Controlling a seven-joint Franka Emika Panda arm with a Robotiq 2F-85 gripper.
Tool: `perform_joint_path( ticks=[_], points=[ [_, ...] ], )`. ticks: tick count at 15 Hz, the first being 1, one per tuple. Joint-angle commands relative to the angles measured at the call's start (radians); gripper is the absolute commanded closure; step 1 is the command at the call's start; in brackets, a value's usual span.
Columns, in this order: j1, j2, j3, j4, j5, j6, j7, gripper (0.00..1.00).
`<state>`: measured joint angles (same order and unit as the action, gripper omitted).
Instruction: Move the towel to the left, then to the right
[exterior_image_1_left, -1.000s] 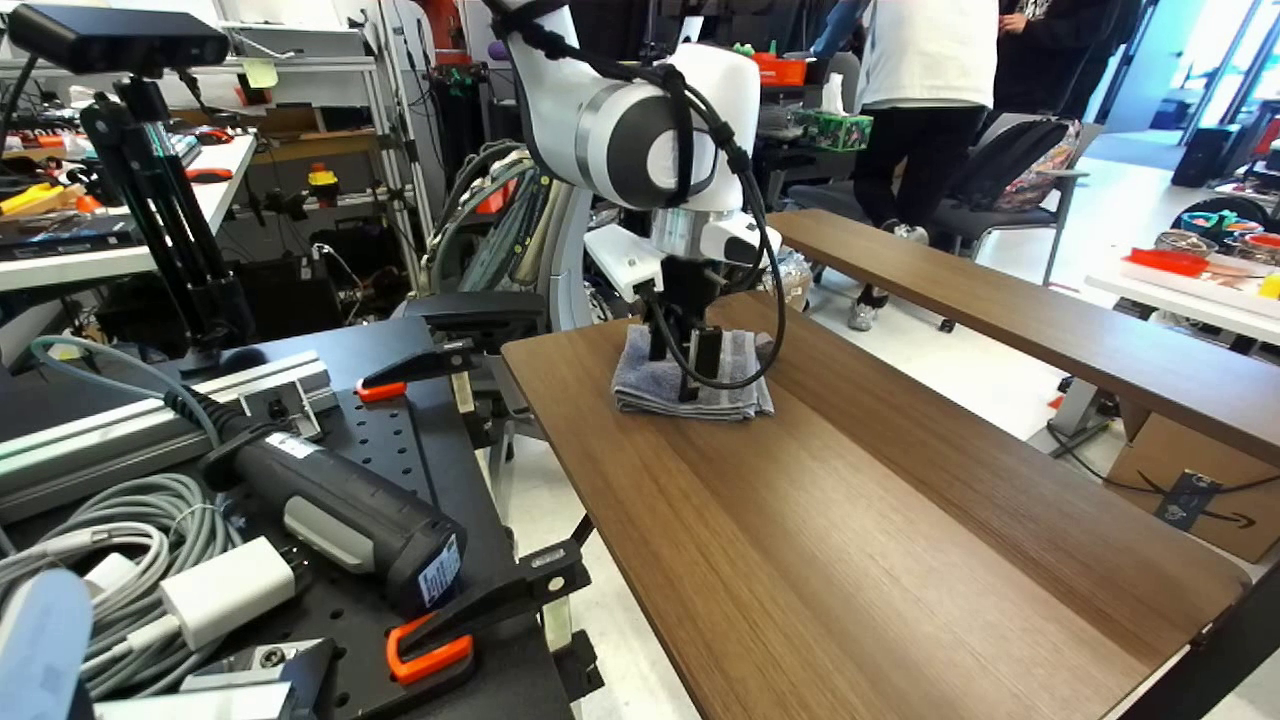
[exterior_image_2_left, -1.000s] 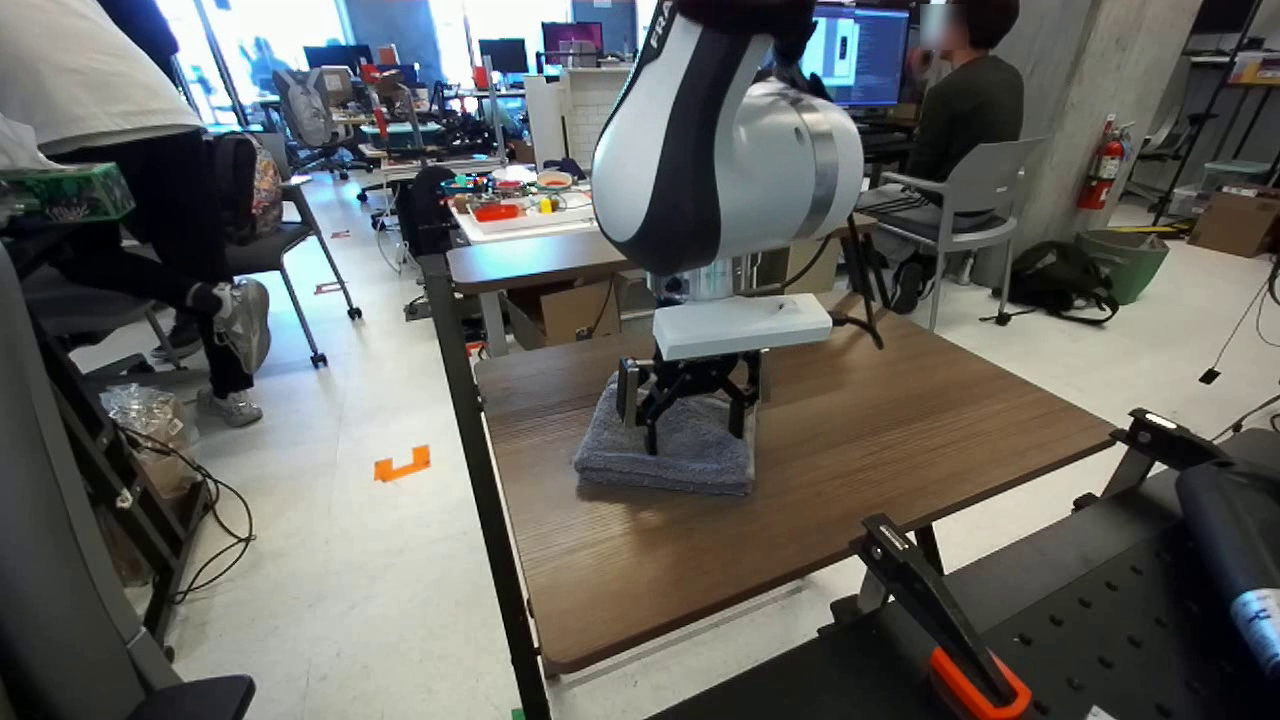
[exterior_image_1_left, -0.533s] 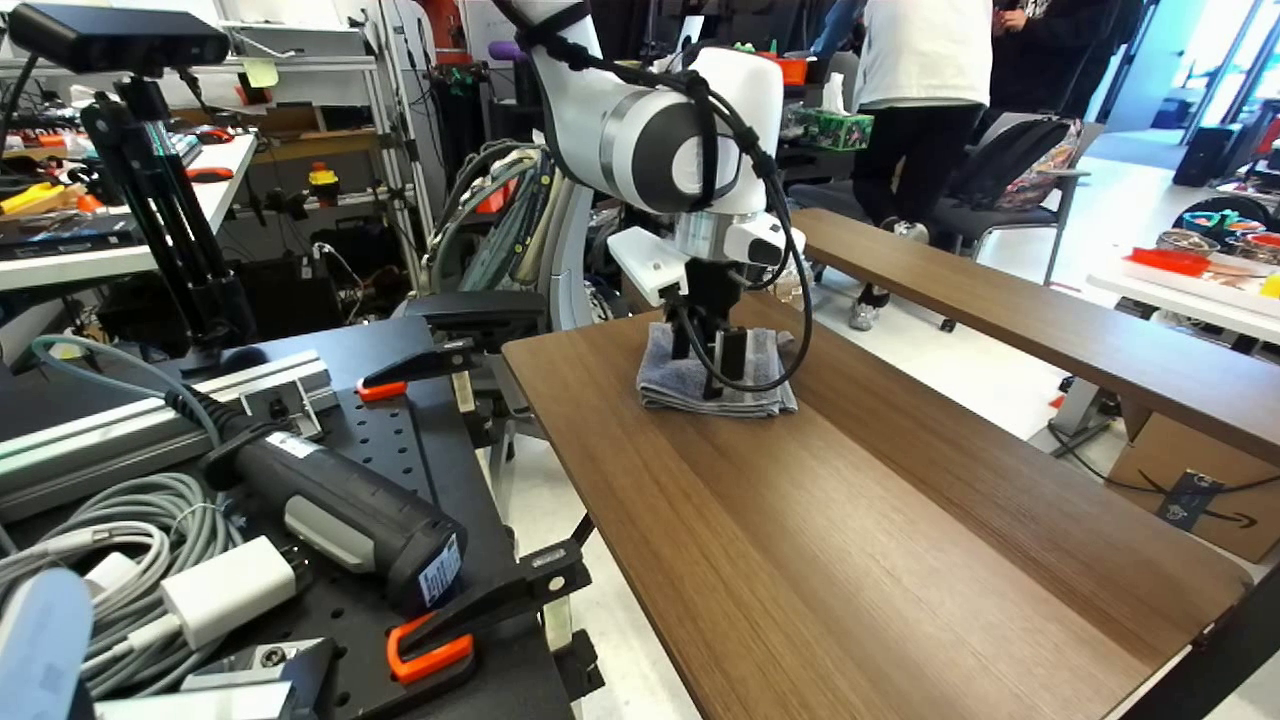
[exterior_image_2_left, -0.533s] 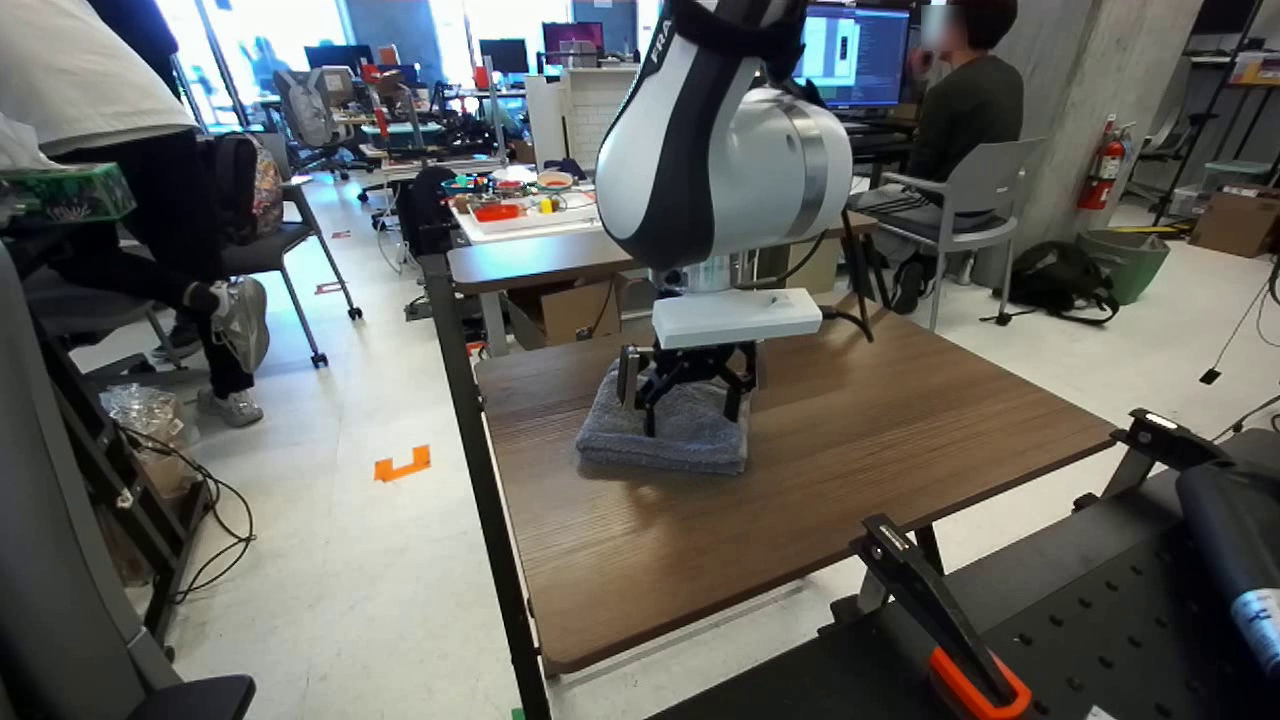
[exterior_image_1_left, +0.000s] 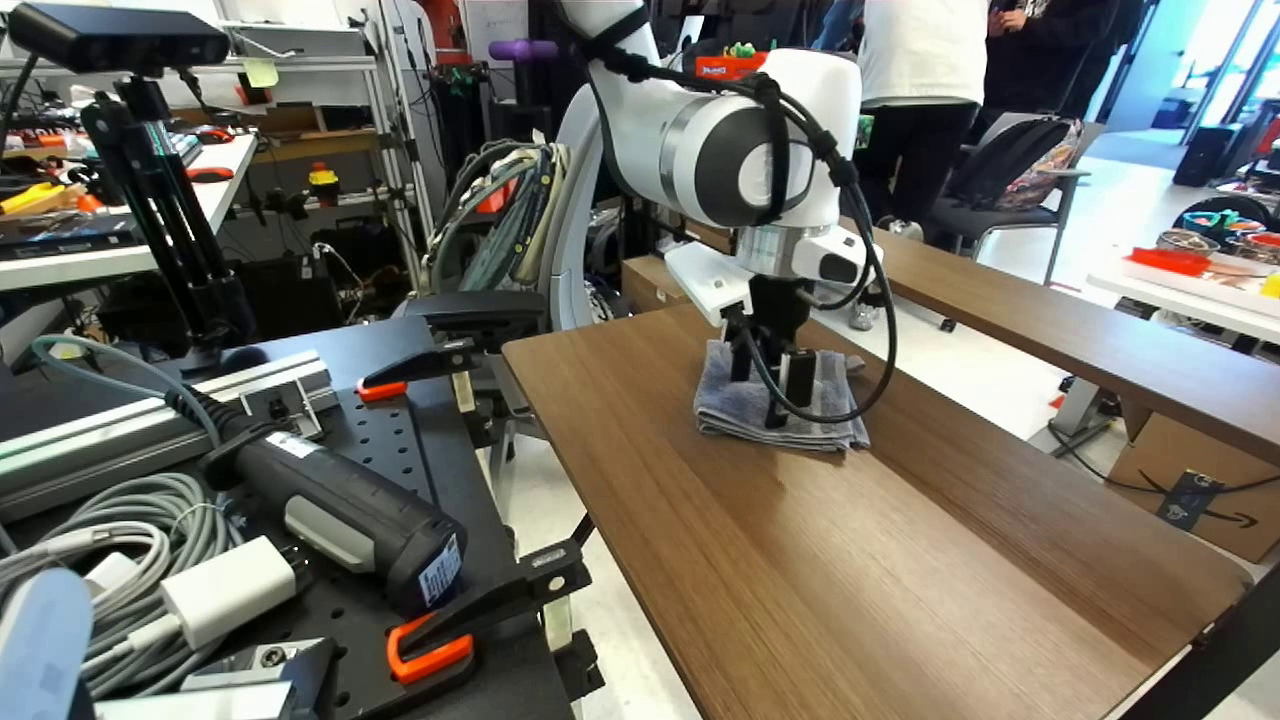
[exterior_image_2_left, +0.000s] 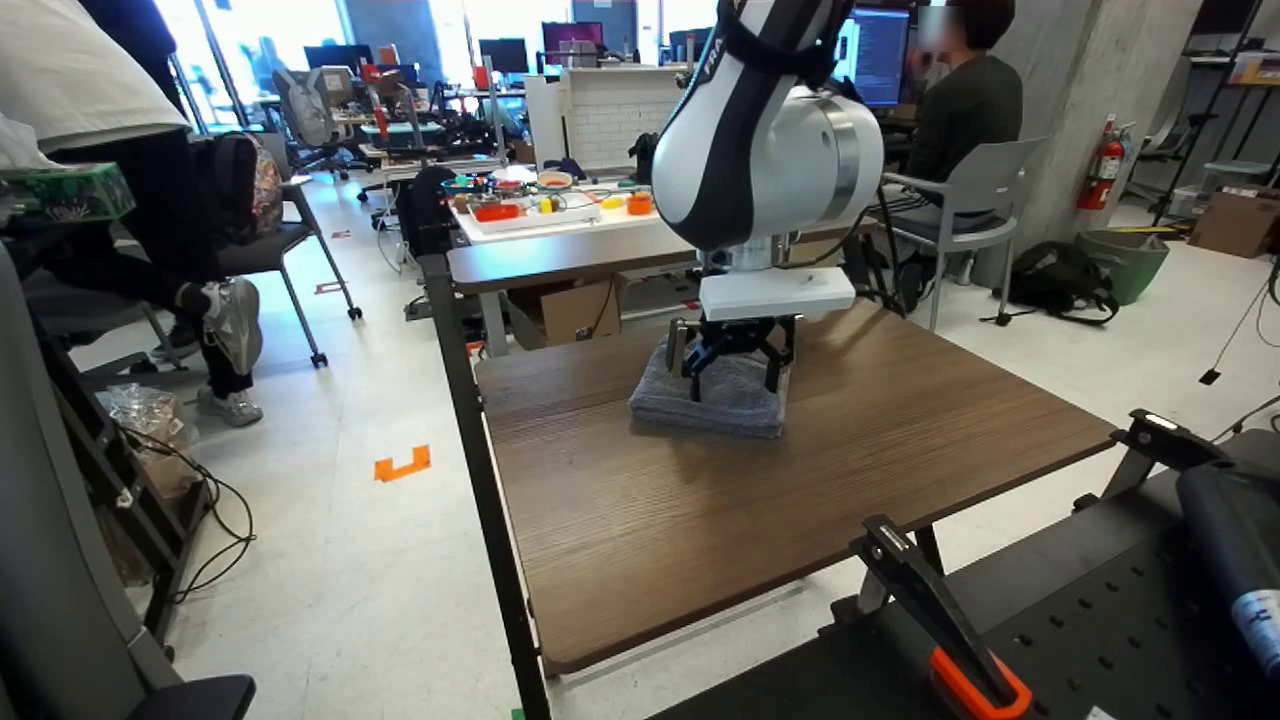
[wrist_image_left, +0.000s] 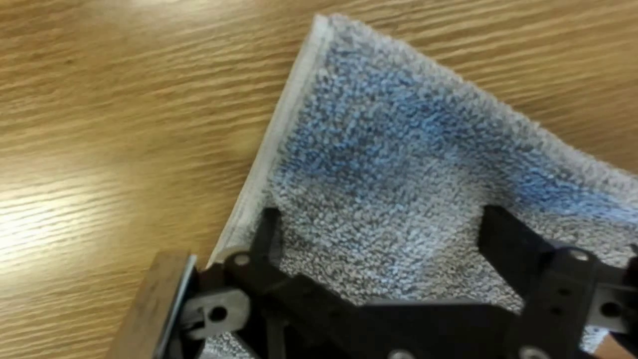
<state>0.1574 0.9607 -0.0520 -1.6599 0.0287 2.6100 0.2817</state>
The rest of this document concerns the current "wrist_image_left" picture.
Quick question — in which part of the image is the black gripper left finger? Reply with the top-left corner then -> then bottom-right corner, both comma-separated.
175,205 -> 360,359

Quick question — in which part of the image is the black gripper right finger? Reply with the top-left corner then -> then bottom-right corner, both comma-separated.
478,203 -> 638,359

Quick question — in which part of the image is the grey towel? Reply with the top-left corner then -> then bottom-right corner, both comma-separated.
197,12 -> 638,359

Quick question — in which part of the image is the grey metal bracket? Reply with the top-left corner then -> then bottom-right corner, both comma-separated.
107,249 -> 199,359

